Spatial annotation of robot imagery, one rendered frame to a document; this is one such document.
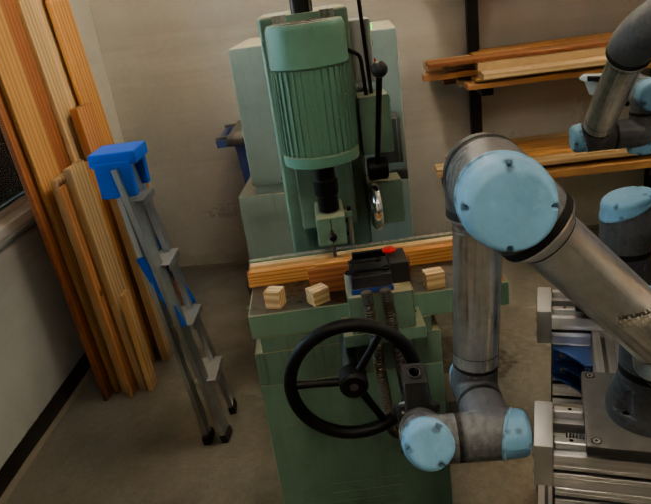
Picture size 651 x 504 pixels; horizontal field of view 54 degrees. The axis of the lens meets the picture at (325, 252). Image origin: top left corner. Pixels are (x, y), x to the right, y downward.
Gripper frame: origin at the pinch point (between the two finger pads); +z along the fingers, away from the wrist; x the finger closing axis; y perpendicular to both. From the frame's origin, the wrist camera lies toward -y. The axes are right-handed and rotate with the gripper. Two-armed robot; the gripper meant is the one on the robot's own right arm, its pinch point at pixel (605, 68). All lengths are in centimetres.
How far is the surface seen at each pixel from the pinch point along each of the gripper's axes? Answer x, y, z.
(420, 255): -64, 23, -52
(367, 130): -70, -7, -35
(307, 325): -93, 25, -70
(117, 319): -197, 61, 38
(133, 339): -194, 71, 37
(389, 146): -66, -2, -34
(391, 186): -68, 8, -36
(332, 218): -82, 6, -58
